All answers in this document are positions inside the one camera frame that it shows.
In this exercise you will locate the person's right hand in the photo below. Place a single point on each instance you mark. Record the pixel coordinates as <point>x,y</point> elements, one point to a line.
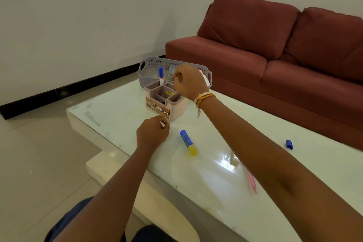
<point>191,81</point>

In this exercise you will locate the person's left hand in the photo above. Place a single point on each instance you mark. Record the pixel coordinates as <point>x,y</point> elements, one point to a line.
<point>151,134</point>

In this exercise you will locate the white lidded container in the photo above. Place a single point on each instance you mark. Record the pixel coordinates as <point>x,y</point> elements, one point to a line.
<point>206,80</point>

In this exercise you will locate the grey-blue lidded square container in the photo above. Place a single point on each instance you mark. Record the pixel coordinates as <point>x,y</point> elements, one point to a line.
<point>171,71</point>

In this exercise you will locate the pink compartment pen organizer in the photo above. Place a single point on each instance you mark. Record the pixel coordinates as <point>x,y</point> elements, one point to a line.
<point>177,110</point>

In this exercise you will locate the blue marker cap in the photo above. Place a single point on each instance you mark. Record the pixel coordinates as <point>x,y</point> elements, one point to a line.
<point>161,72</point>
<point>289,144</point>

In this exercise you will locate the blue glue stick yellow cap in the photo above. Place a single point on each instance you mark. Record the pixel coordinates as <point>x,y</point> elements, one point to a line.
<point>185,138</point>

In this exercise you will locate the grey perforated plastic basket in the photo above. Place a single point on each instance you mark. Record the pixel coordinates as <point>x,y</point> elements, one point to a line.
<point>147,76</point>

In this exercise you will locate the pink pen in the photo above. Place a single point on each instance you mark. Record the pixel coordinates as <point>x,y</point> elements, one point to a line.
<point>251,182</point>

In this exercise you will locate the person's left forearm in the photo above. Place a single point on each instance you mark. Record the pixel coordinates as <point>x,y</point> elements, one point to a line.
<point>113,193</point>

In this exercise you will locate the person's right forearm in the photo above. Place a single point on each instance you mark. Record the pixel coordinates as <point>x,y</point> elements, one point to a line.
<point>269,165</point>

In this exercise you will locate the white glass-top coffee table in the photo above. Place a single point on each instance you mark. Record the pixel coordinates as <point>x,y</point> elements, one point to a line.
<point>127,108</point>

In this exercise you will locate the red fabric sofa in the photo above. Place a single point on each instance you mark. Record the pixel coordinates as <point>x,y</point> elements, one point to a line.
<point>241,23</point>

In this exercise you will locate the black skirting board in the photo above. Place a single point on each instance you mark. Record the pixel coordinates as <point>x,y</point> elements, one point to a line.
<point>71,88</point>

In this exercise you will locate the dark blue jeans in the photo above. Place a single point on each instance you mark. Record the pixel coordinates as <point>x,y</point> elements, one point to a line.
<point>62,222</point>

